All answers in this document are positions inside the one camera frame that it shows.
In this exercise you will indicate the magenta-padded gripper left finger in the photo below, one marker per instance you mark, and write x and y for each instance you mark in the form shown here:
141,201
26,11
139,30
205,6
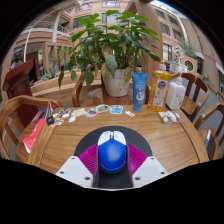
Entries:
75,170

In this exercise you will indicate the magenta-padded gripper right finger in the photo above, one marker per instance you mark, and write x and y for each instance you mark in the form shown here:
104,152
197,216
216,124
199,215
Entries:
150,170

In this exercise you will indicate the blue and white computer mouse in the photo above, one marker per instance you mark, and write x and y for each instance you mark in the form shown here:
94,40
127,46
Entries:
112,155

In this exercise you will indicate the black round mouse pad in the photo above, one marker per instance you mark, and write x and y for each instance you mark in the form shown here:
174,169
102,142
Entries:
137,136

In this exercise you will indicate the red paper shopping bag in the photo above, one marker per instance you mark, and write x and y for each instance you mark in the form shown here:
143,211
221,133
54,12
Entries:
33,136

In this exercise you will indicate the black car key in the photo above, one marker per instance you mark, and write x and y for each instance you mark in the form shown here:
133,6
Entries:
50,120

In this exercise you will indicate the clear plastic packet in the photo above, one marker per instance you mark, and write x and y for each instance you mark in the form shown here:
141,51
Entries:
168,117

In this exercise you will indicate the cream-coloured sticker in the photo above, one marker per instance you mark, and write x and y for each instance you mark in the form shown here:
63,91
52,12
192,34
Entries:
79,112

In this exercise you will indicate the red and blue sticker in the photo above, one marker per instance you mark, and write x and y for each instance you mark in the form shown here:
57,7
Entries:
91,113

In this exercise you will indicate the small white sticker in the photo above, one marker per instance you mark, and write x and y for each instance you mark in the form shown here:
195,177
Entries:
130,113

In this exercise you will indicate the oval colourful sticker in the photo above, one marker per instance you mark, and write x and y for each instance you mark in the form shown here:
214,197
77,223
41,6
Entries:
102,108

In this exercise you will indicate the black notebook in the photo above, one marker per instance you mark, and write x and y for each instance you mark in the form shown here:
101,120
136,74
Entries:
213,143

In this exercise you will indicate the blue square sticker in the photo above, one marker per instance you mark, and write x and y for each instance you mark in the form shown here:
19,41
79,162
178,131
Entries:
116,109

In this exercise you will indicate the empty wooden armchair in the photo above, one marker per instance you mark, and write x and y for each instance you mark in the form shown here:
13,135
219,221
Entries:
190,103

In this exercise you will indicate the wooden armchair holding black notebook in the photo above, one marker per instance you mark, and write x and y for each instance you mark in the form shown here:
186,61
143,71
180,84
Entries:
208,116

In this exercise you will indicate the blue squeeze tube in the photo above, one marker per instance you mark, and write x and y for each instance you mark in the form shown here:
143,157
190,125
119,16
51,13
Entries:
139,91

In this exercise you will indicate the white pump bottle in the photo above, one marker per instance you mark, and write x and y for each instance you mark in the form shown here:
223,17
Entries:
175,95

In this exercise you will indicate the wooden armchair holding plant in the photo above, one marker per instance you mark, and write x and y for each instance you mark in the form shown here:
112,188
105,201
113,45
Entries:
78,90

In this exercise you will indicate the yellow dish soap bottle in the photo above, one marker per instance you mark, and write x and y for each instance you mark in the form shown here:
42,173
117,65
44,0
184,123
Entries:
159,90

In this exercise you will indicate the wooden armchair holding red bag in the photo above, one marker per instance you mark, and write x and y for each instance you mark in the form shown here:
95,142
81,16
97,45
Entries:
31,101

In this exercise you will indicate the spiky agave plant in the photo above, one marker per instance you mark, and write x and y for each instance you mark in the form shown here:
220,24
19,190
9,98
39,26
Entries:
50,71

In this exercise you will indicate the dark red wooden lectern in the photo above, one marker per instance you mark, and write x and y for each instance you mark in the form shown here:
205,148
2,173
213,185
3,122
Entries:
20,83

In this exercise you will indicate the dark bust statue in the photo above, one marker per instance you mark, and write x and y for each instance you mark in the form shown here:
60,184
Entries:
17,60

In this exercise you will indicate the green plant in white pot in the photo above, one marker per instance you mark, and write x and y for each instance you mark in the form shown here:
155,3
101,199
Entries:
110,43

